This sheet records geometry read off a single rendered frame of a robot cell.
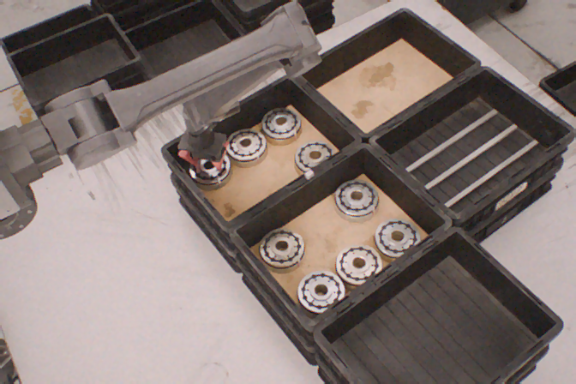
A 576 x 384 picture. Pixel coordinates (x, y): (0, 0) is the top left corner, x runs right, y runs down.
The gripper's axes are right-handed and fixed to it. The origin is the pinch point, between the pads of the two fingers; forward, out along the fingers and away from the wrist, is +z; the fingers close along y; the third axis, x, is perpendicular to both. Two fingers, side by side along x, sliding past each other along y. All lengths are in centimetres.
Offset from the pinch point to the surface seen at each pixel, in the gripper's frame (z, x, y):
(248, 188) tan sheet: 4.0, 1.8, -10.7
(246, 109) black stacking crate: -3.5, -16.8, -4.9
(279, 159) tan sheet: 3.9, -8.7, -15.5
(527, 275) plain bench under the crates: 16, 2, -80
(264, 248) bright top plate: 1.0, 18.8, -20.4
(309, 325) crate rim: -6, 37, -36
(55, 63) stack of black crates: 39, -58, 87
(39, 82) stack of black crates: 39, -48, 89
